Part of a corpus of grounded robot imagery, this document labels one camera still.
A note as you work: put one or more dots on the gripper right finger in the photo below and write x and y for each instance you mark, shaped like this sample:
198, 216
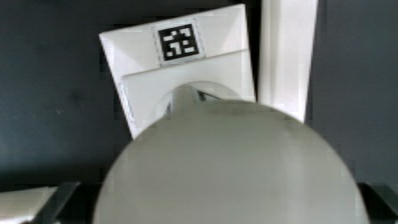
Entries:
381, 201

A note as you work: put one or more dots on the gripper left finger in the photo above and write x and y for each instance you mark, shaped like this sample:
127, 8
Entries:
50, 210

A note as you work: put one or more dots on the white lamp bulb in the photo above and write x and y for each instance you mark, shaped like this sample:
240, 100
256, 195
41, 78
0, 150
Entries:
228, 165

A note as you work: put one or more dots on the white lamp base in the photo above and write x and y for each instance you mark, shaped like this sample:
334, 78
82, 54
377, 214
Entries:
182, 51

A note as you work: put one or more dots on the white U-shaped fence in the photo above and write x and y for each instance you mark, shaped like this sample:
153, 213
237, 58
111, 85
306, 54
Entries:
77, 43

